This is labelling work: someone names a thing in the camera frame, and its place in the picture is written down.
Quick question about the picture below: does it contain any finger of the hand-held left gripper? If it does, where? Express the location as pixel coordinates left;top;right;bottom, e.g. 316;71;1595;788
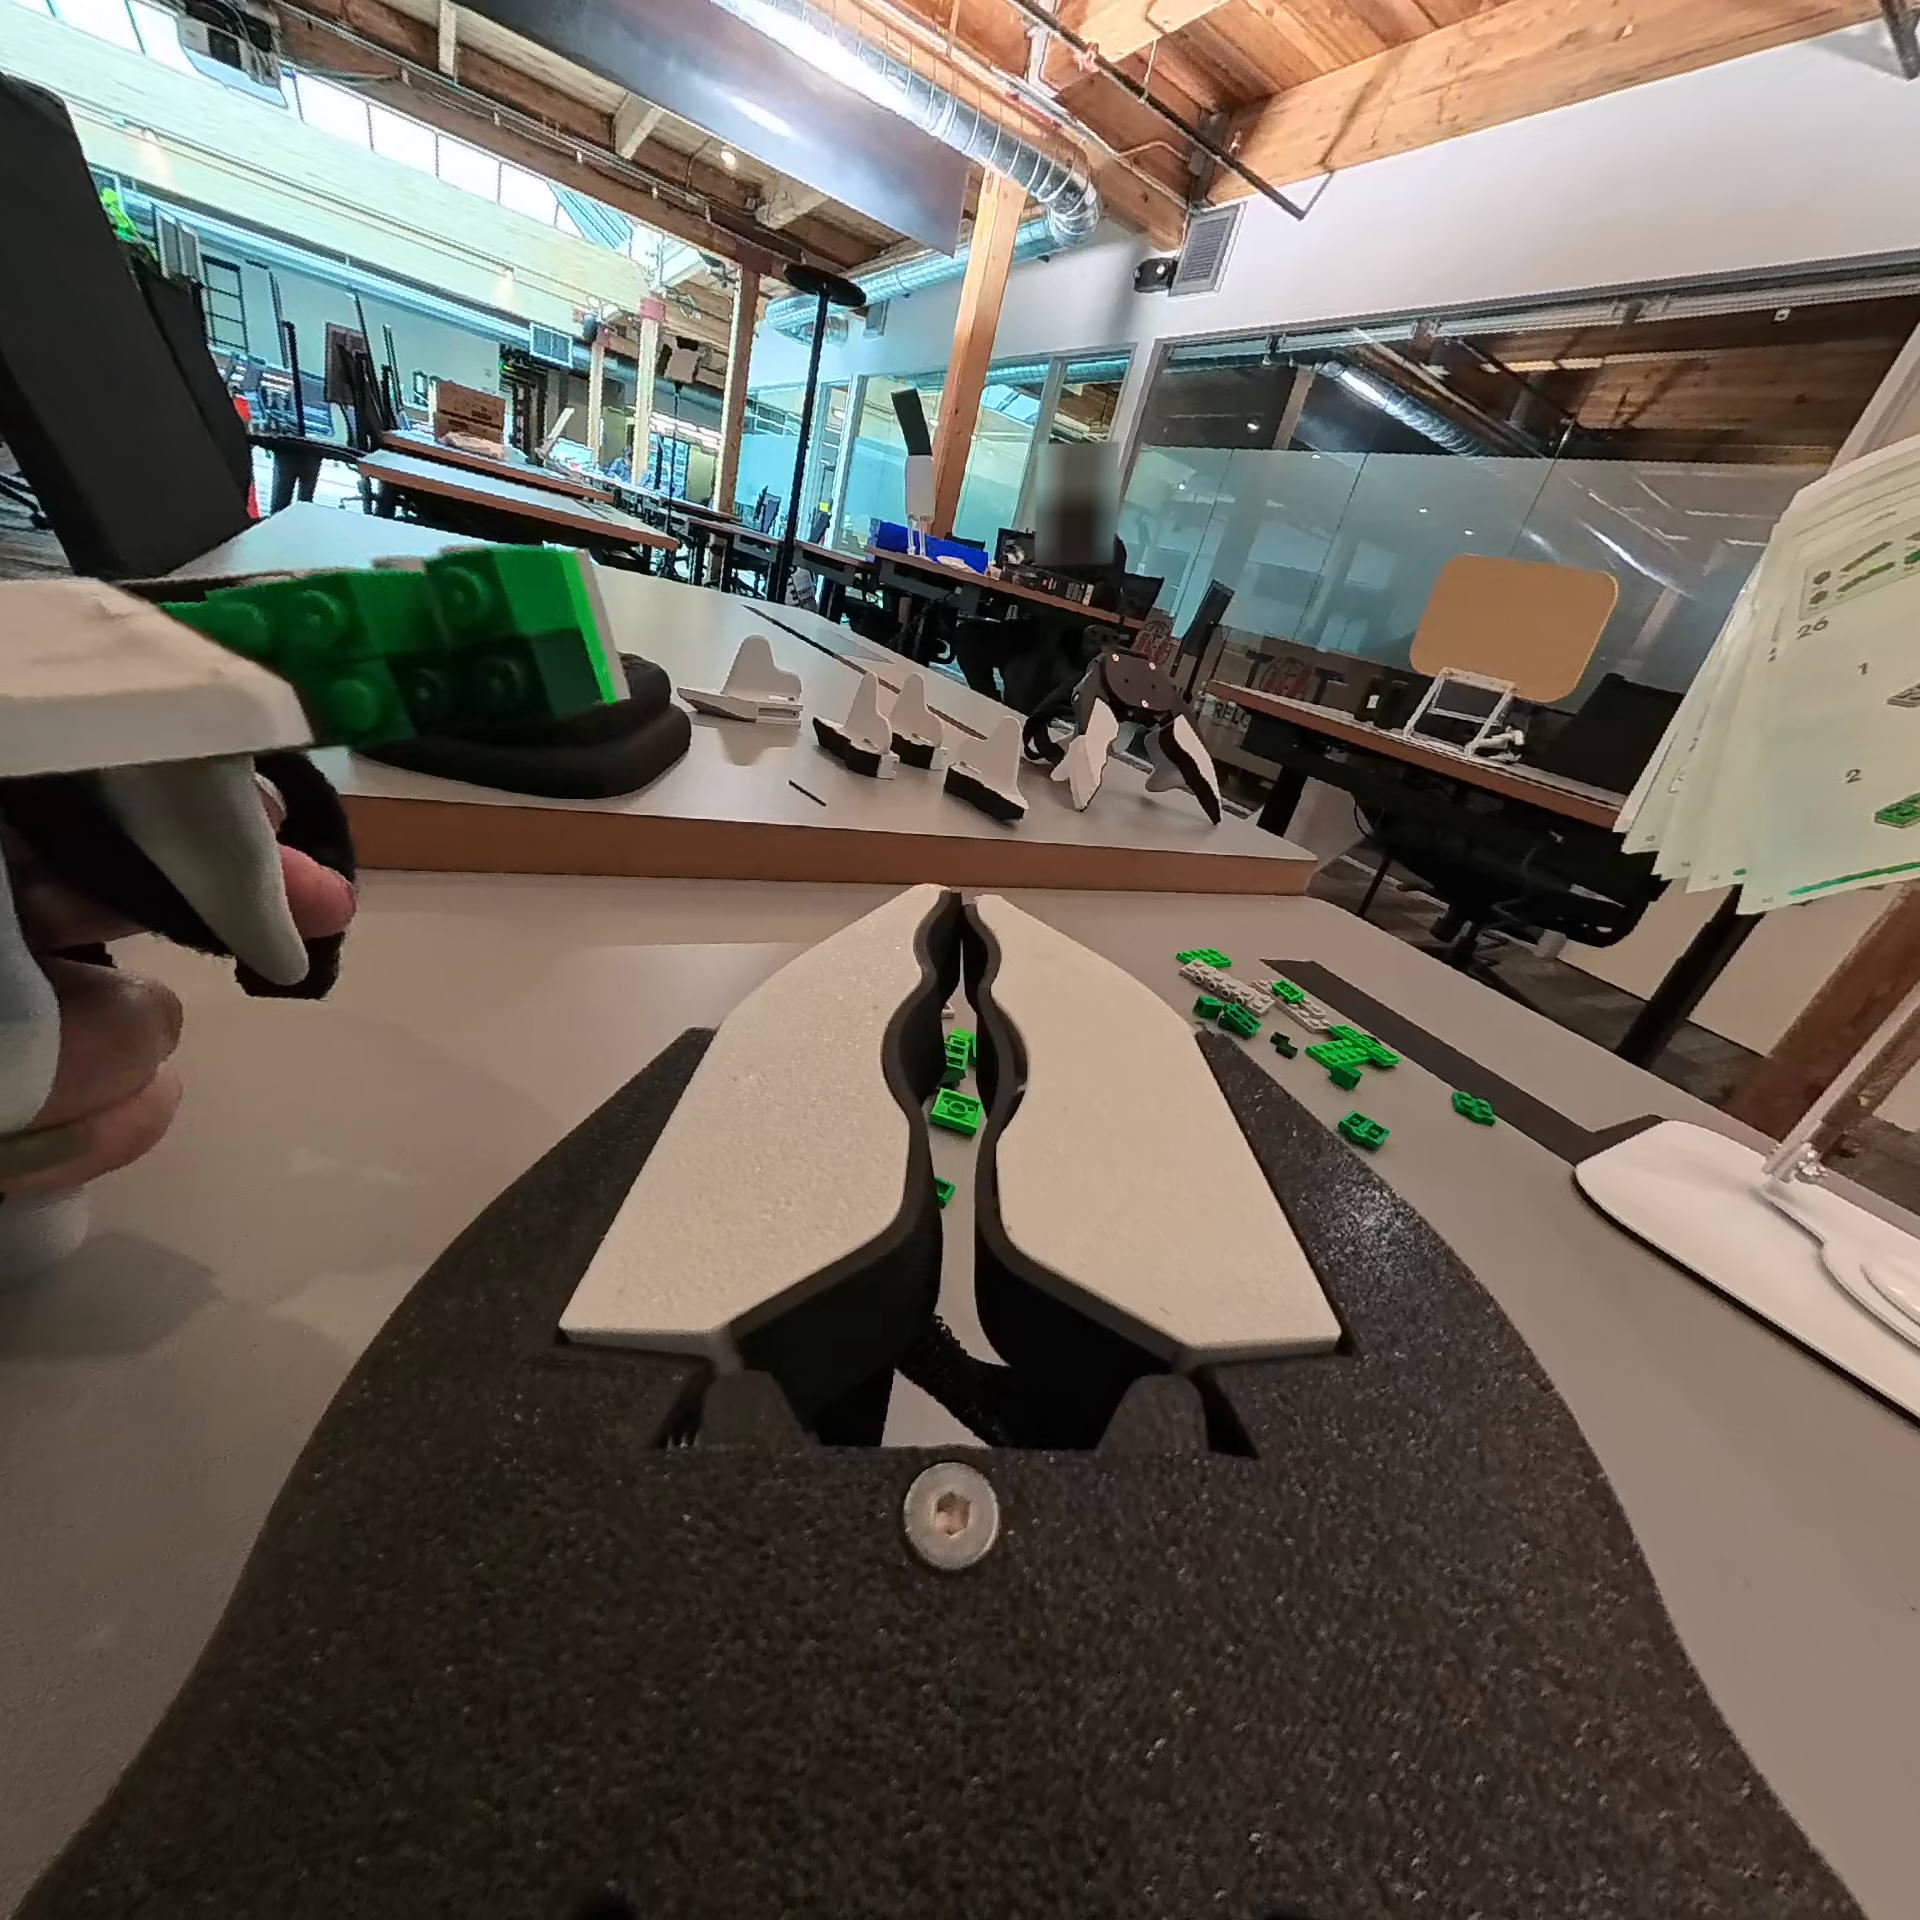
0;577;320;779

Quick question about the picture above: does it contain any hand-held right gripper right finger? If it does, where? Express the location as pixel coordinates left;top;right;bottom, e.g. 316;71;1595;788
964;893;1342;1421

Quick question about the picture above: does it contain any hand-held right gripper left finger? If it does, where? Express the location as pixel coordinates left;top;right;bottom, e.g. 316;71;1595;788
558;887;958;1421

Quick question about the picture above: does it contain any pile of green bricks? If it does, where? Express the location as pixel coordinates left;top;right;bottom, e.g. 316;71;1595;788
928;945;1501;1209

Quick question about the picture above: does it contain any green zigzag brick assembly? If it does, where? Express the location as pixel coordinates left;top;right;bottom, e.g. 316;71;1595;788
160;542;632;754

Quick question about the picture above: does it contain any grey desk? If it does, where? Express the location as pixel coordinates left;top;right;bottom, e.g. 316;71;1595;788
0;870;1920;1920

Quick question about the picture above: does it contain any wooden office desk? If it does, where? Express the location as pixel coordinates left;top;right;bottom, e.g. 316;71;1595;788
1205;679;1627;840

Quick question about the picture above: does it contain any person's left hand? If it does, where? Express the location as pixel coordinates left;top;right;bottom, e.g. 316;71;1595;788
16;773;358;1196

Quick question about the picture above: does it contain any long white studded beam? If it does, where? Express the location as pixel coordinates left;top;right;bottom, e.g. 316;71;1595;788
1180;958;1328;1036

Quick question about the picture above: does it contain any wood-edged grey table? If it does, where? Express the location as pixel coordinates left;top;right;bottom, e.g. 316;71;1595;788
140;499;1318;899

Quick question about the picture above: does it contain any black cushion pad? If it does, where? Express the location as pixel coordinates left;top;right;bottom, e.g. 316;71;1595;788
361;654;694;800

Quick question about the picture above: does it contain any long wooden workbench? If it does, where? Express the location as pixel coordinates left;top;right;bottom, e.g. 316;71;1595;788
358;436;674;547

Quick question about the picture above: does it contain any spare gripper mechanism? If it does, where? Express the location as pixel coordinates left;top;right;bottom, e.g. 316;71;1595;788
1024;649;1224;827

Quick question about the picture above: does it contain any black swivel chair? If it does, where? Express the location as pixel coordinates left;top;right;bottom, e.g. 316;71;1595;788
1433;673;1688;958

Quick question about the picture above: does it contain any white booklet stand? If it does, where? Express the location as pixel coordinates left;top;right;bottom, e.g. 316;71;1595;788
1572;986;1920;1421

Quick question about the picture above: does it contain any ceiling projector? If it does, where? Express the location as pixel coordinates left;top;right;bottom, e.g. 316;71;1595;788
178;0;288;83

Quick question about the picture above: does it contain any tan board stand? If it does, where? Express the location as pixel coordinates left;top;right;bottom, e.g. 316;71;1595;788
1408;553;1623;754

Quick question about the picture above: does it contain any black floor lamp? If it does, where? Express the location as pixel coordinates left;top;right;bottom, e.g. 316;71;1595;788
784;259;873;547

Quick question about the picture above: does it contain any instruction booklet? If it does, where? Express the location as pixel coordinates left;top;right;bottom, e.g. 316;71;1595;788
1617;436;1920;909

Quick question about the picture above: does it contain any wooden column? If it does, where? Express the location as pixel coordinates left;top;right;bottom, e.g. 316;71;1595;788
930;167;1029;534

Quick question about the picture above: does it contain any silver ceiling duct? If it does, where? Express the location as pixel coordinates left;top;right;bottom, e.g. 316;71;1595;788
885;61;1103;246

